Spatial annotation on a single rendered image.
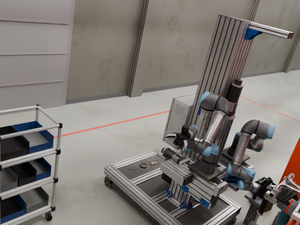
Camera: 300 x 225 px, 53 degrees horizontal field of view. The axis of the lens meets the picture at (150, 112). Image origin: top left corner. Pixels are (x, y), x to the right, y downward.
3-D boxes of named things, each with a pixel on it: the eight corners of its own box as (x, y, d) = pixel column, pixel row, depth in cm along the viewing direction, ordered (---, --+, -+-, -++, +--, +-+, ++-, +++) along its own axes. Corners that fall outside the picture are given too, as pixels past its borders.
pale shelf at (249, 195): (259, 207, 287) (260, 204, 286) (243, 197, 297) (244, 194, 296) (277, 191, 318) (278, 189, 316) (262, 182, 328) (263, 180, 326)
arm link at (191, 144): (193, 155, 223) (196, 142, 219) (179, 148, 228) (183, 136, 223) (197, 151, 229) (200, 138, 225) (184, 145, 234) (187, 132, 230)
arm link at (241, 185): (241, 183, 239) (238, 191, 242) (255, 185, 240) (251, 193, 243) (239, 177, 246) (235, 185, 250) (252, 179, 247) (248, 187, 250)
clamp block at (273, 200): (274, 205, 214) (277, 199, 211) (263, 197, 219) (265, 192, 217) (277, 202, 217) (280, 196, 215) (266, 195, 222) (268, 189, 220)
